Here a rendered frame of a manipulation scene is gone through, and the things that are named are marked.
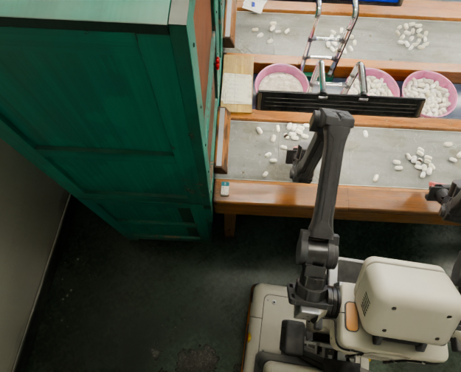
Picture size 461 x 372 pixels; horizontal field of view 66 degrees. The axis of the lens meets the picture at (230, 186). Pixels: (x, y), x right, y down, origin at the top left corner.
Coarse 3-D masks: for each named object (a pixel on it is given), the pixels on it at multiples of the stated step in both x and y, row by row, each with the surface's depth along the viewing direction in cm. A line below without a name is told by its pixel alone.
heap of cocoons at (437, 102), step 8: (416, 80) 178; (424, 80) 178; (432, 80) 178; (408, 88) 176; (416, 88) 178; (424, 88) 177; (432, 88) 177; (440, 88) 176; (408, 96) 175; (416, 96) 175; (424, 96) 176; (432, 96) 175; (440, 96) 175; (424, 104) 173; (432, 104) 173; (440, 104) 173; (448, 104) 173; (424, 112) 172; (432, 112) 174; (440, 112) 171
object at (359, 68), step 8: (320, 64) 134; (360, 64) 135; (320, 72) 133; (352, 72) 142; (360, 72) 134; (312, 80) 148; (320, 80) 132; (352, 80) 146; (360, 80) 132; (312, 88) 152; (320, 88) 131; (344, 88) 151; (360, 88) 132; (320, 96) 131
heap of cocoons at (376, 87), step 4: (368, 76) 180; (372, 76) 178; (356, 80) 178; (368, 80) 178; (372, 80) 179; (376, 80) 178; (380, 80) 178; (352, 84) 177; (356, 84) 178; (368, 84) 178; (372, 84) 177; (376, 84) 178; (380, 84) 177; (384, 84) 177; (352, 88) 177; (356, 88) 176; (368, 88) 176; (372, 88) 177; (376, 88) 177; (380, 88) 176; (384, 88) 176; (388, 88) 178; (348, 92) 176; (352, 92) 175; (356, 92) 175; (368, 92) 177; (372, 92) 177; (376, 92) 175; (380, 92) 177; (384, 92) 175; (388, 92) 176; (392, 96) 174
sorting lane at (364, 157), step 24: (240, 144) 165; (264, 144) 165; (288, 144) 165; (360, 144) 165; (384, 144) 166; (408, 144) 166; (432, 144) 166; (456, 144) 166; (240, 168) 160; (264, 168) 161; (288, 168) 161; (360, 168) 161; (384, 168) 161; (408, 168) 161; (456, 168) 162
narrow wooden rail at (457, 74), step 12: (264, 60) 178; (276, 60) 178; (288, 60) 179; (300, 60) 179; (312, 60) 179; (324, 60) 179; (348, 60) 179; (360, 60) 179; (372, 60) 179; (336, 72) 182; (348, 72) 182; (396, 72) 180; (408, 72) 179; (444, 72) 178; (456, 72) 178
